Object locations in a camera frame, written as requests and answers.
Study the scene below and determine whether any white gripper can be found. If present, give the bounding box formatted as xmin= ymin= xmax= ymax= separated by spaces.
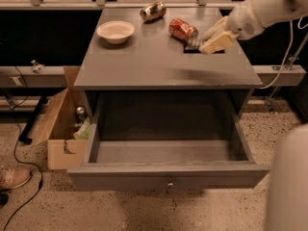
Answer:
xmin=199 ymin=0 xmax=265 ymax=54

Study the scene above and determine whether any dark rxbar chocolate bar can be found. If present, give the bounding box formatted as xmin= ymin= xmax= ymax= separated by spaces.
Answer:
xmin=184 ymin=39 xmax=203 ymax=53

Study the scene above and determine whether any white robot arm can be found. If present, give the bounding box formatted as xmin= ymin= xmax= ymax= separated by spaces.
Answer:
xmin=199 ymin=0 xmax=308 ymax=231

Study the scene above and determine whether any grey cabinet with top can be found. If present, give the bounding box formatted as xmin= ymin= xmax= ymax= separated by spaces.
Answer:
xmin=74 ymin=8 xmax=262 ymax=121

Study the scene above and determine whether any open grey top drawer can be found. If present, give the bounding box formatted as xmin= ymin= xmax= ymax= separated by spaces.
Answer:
xmin=68 ymin=93 xmax=270 ymax=192

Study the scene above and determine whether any red soda can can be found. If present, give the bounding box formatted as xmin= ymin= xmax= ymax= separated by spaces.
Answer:
xmin=168 ymin=17 xmax=198 ymax=42

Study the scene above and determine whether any gold brown soda can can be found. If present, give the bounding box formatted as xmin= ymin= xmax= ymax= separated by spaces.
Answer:
xmin=140 ymin=1 xmax=167 ymax=22

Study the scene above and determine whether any white ceramic bowl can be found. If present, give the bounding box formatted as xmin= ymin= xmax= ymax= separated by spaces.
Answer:
xmin=96 ymin=21 xmax=135 ymax=44

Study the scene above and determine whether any silver can in box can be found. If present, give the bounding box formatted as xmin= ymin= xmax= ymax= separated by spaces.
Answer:
xmin=75 ymin=106 xmax=87 ymax=121

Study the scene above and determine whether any green white packet in box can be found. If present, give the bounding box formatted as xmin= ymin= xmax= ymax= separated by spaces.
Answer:
xmin=73 ymin=118 xmax=91 ymax=140

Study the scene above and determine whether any open cardboard box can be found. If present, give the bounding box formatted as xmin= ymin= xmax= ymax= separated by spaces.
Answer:
xmin=33 ymin=66 xmax=88 ymax=169

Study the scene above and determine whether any small clear plastic object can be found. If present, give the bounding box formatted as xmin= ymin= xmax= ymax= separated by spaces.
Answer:
xmin=31 ymin=60 xmax=46 ymax=74

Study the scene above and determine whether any black table leg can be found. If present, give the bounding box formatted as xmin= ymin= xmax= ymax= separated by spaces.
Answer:
xmin=18 ymin=95 xmax=47 ymax=144

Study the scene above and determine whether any tan sneaker shoe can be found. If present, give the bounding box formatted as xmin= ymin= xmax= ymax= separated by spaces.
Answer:
xmin=0 ymin=167 xmax=32 ymax=190

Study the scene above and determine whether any grey side rail shelf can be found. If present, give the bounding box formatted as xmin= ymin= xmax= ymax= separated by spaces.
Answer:
xmin=0 ymin=66 xmax=79 ymax=88

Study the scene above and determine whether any black floor cable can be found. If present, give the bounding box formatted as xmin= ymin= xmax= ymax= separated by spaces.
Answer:
xmin=0 ymin=64 xmax=44 ymax=231

